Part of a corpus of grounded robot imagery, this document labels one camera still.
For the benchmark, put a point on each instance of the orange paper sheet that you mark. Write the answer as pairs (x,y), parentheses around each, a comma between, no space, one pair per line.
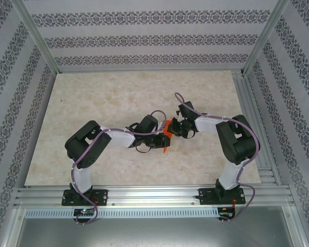
(167,131)

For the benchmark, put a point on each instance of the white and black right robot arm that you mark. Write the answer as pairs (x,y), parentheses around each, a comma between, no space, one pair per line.
(237,144)

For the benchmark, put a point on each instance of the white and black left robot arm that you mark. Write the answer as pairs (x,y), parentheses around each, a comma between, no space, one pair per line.
(85,154)

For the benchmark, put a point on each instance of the long aluminium mounting rail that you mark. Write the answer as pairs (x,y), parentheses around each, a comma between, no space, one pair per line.
(154,195)

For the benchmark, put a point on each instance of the aluminium side rail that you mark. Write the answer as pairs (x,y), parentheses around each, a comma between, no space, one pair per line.
(252,108)

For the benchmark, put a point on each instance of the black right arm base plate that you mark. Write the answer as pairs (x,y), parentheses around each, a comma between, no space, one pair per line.
(205,197)

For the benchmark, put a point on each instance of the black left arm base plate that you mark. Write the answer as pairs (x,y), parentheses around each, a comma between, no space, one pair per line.
(101,196)

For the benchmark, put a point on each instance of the aluminium frame post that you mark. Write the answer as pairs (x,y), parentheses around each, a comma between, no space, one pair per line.
(265,36)
(36,36)

